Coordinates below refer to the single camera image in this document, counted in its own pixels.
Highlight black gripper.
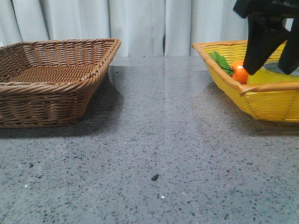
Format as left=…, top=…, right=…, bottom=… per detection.
left=233, top=0, right=299, bottom=75

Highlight yellow tape roll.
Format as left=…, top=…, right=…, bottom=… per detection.
left=247, top=61, right=299, bottom=84

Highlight orange plastic carrot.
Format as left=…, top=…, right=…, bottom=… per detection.
left=209, top=51, right=249, bottom=84

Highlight yellow woven basket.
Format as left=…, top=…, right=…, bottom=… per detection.
left=193, top=40, right=299, bottom=123

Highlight white curtain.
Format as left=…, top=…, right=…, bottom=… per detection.
left=0, top=0, right=248, bottom=56

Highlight small black debris piece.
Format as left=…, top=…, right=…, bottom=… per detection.
left=151, top=174, right=159, bottom=181

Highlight brown wicker basket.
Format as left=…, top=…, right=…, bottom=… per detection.
left=0, top=38, right=121, bottom=128

